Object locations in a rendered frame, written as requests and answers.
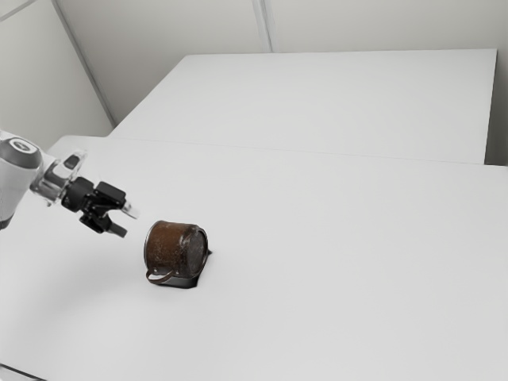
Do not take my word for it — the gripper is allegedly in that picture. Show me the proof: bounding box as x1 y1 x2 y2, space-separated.
60 176 140 239

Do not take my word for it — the rusty brown metal mug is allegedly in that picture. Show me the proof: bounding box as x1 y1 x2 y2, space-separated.
143 220 210 286

